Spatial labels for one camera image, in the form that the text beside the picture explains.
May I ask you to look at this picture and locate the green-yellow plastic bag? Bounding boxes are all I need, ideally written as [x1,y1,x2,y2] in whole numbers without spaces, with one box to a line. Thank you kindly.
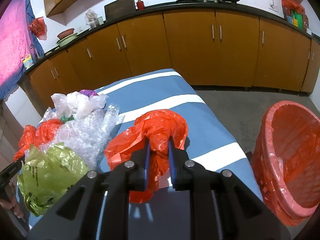
[17,142,88,217]

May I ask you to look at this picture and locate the orange plastic bag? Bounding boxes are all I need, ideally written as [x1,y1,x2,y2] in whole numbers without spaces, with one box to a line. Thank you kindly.
[104,109,189,204]
[13,119,62,161]

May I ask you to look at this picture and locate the clear bubble wrap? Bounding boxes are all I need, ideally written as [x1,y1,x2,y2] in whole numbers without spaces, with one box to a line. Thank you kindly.
[40,103,119,170]

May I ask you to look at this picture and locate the green plastic bag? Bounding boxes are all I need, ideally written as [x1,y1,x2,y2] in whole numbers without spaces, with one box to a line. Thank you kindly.
[60,114,74,124]

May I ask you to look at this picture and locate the purple plastic bag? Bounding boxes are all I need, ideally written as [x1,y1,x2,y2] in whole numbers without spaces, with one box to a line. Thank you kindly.
[79,89,98,97]

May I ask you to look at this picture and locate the white plastic bag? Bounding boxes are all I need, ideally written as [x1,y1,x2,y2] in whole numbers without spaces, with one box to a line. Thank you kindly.
[51,92,108,120]

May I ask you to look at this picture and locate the red trash basket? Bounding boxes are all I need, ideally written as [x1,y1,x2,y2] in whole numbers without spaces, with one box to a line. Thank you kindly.
[251,100,319,226]

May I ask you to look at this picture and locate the lower orange kitchen cabinets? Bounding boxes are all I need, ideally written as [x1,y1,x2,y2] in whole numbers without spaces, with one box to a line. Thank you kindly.
[28,9,319,106]

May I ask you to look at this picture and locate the left hand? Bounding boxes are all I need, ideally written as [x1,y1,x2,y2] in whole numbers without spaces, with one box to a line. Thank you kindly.
[1,183,24,218]

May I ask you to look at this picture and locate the yellow blue sponge pack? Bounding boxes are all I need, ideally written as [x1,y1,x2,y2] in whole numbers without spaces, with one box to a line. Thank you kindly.
[22,54,34,70]

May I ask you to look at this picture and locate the pink blue curtain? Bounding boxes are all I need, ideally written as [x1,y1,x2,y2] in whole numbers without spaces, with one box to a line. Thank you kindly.
[0,0,44,100]

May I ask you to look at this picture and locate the green basin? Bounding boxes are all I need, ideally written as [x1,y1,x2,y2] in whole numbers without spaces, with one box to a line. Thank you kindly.
[57,33,78,47]

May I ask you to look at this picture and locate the red hanging bag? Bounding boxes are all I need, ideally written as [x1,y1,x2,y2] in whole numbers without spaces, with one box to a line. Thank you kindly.
[29,17,47,41]

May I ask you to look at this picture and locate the red bowl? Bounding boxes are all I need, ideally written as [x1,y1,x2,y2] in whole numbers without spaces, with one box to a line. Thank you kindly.
[57,28,74,40]

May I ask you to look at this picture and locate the clear bagged jars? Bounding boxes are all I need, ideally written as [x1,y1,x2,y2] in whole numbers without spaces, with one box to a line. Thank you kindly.
[85,9,104,29]

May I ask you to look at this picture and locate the dark cutting board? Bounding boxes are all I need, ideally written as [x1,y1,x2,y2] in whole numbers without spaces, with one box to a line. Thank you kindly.
[104,0,136,22]

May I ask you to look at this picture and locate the red bottle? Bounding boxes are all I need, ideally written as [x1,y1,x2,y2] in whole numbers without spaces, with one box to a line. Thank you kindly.
[136,0,145,11]

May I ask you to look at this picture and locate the black countertop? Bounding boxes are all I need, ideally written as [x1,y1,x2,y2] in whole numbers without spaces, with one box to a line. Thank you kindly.
[24,0,319,75]

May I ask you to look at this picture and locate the orange bag with boxes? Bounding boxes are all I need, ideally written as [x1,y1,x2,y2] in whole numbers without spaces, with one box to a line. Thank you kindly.
[281,0,309,31]

